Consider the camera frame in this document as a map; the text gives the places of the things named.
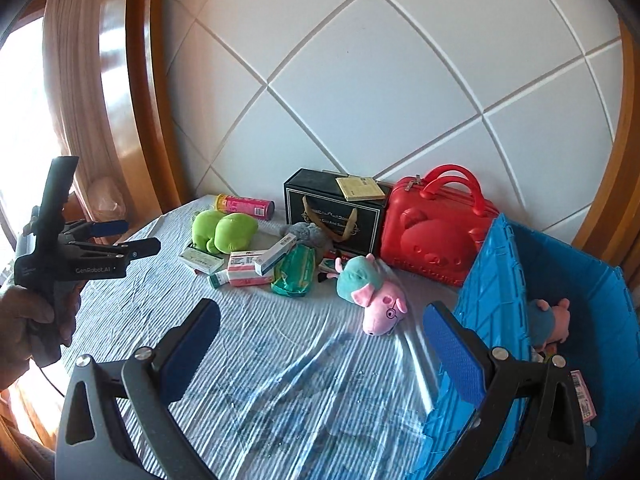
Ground black gift box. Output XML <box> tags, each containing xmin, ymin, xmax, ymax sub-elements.
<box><xmin>283</xmin><ymin>168</ymin><xmax>393</xmax><ymax>261</ymax></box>

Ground pink pig plush teal shirt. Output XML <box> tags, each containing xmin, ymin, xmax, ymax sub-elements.
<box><xmin>336</xmin><ymin>253</ymin><xmax>407</xmax><ymax>337</ymax></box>

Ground translucent plastic bag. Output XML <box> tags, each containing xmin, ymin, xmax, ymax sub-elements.
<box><xmin>89</xmin><ymin>176</ymin><xmax>126</xmax><ymax>213</ymax></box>

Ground red bear-embossed suitcase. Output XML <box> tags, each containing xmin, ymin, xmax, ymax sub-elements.
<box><xmin>378</xmin><ymin>164</ymin><xmax>501</xmax><ymax>288</ymax></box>

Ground long white medicine box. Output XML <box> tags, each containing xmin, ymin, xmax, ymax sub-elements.
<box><xmin>179</xmin><ymin>246</ymin><xmax>225</xmax><ymax>275</ymax></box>

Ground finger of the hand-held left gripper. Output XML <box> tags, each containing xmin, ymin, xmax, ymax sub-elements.
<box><xmin>70</xmin><ymin>238</ymin><xmax>162</xmax><ymax>260</ymax></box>
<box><xmin>62</xmin><ymin>220</ymin><xmax>129</xmax><ymax>241</ymax></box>

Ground pink pig plush blue dress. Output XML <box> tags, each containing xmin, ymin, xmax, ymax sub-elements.
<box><xmin>529</xmin><ymin>297</ymin><xmax>572</xmax><ymax>351</ymax></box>

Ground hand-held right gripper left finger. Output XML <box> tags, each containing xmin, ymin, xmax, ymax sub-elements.
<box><xmin>55</xmin><ymin>298</ymin><xmax>222</xmax><ymax>480</ymax></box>

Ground blue striped tablecloth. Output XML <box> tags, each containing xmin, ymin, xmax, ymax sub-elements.
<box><xmin>37</xmin><ymin>192</ymin><xmax>481</xmax><ymax>480</ymax></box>

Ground blue folding plastic crate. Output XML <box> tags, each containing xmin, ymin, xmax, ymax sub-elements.
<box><xmin>410</xmin><ymin>212</ymin><xmax>640</xmax><ymax>480</ymax></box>

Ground wooden arch frame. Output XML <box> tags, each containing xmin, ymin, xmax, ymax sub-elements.
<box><xmin>125</xmin><ymin>0</ymin><xmax>191</xmax><ymax>213</ymax></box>
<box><xmin>570</xmin><ymin>20</ymin><xmax>640</xmax><ymax>271</ymax></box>

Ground green wipes packet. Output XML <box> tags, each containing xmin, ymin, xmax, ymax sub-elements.
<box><xmin>271</xmin><ymin>244</ymin><xmax>317</xmax><ymax>298</ymax></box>

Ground person's left hand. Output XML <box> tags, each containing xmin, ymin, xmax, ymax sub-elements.
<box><xmin>0</xmin><ymin>286</ymin><xmax>83</xmax><ymax>391</ymax></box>

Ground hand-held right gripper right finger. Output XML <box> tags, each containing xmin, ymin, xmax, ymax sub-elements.
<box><xmin>422</xmin><ymin>301</ymin><xmax>587</xmax><ymax>480</ymax></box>

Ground slim white carton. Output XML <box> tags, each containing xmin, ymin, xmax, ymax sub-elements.
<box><xmin>254</xmin><ymin>234</ymin><xmax>297</xmax><ymax>277</ymax></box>

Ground beige curtain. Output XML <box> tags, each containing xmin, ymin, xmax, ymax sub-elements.
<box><xmin>42</xmin><ymin>0</ymin><xmax>146</xmax><ymax>201</ymax></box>

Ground green plush toy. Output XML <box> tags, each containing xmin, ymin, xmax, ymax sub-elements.
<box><xmin>192</xmin><ymin>209</ymin><xmax>259</xmax><ymax>256</ymax></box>

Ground pink tube can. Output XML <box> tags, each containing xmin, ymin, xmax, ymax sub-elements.
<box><xmin>215</xmin><ymin>194</ymin><xmax>275</xmax><ymax>222</ymax></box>

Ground grey plush toy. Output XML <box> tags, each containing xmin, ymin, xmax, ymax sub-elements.
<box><xmin>280</xmin><ymin>222</ymin><xmax>331</xmax><ymax>251</ymax></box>

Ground pink box with barcode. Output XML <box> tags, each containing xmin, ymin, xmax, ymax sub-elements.
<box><xmin>570</xmin><ymin>369</ymin><xmax>598</xmax><ymax>423</ymax></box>

